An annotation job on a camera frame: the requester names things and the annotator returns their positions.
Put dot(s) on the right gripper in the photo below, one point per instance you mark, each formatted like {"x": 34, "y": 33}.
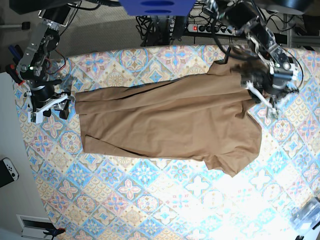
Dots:
{"x": 41, "y": 99}

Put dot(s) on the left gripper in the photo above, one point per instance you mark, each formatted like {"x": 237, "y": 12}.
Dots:
{"x": 272, "y": 90}

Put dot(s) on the brown t-shirt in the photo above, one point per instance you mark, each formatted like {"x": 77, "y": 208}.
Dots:
{"x": 201, "y": 117}

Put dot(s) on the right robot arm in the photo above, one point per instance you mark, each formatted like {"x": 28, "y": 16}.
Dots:
{"x": 33, "y": 68}

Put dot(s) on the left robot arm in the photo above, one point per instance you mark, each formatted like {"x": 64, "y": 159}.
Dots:
{"x": 272, "y": 69}

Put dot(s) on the red and black clamp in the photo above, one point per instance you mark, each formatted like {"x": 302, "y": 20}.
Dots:
{"x": 11, "y": 70}

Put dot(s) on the white power strip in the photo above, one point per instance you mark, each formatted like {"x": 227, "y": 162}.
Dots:
{"x": 207, "y": 29}

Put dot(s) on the game console with white controller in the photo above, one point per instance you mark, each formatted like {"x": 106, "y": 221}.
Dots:
{"x": 8, "y": 172}

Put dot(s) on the patterned tablecloth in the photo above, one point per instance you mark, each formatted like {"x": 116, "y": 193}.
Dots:
{"x": 97, "y": 197}

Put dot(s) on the white floor vent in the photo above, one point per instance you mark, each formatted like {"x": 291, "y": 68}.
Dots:
{"x": 33, "y": 228}

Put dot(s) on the black clamp bottom edge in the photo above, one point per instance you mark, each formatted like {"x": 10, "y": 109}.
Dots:
{"x": 52, "y": 231}

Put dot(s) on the clear plastic box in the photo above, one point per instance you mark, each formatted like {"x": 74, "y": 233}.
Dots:
{"x": 307, "y": 218}

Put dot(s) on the blue handled tool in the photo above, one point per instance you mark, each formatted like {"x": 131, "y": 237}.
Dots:
{"x": 17, "y": 53}

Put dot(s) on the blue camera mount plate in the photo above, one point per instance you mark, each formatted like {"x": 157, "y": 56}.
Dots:
{"x": 157, "y": 7}

